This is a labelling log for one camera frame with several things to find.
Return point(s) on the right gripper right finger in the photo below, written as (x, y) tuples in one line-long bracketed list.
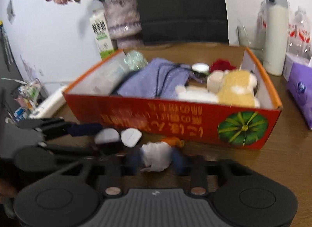
[(193, 167)]

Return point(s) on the person right hand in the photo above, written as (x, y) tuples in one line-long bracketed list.
[(7, 192)]

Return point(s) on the purple linen bag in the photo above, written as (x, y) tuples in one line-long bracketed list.
[(157, 80)]

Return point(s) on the white power bank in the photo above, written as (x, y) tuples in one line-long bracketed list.
[(49, 106)]

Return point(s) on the orange dried petal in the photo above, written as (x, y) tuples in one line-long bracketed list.
[(173, 142)]

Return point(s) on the water bottle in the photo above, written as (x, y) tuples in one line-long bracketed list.
[(261, 25), (299, 33)]

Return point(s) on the milk carton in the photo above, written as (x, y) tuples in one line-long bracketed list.
[(101, 33)]

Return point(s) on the water bottle left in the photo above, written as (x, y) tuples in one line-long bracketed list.
[(261, 25)]

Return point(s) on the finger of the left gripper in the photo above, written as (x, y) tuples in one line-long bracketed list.
[(95, 150), (73, 128)]

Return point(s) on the alpaca plush toy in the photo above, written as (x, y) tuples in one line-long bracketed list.
[(237, 89)]

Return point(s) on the translucent cotton swab box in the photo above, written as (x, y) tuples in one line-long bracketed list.
[(102, 78)]

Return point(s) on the white thermos bottle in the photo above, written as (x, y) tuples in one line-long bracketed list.
[(276, 36)]

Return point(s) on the white yellow plug adapter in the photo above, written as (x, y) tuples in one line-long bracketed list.
[(214, 81)]

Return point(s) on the small white oval case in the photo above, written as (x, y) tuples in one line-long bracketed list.
[(130, 137)]

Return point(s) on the red cardboard box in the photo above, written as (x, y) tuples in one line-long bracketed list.
[(223, 125)]

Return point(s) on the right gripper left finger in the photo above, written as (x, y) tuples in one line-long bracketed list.
[(116, 167)]

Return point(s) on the clear glass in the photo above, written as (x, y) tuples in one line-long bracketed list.
[(252, 38)]

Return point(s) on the black paper bag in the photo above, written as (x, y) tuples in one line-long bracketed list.
[(175, 21)]

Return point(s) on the water bottle right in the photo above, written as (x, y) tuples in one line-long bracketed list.
[(299, 33)]

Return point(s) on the red rose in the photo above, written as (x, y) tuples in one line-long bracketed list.
[(221, 65)]

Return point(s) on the white paper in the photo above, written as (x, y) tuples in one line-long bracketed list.
[(156, 156)]

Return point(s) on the purple tissue pack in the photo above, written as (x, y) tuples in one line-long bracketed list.
[(299, 85)]

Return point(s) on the round white disc device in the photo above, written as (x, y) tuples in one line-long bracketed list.
[(107, 135)]

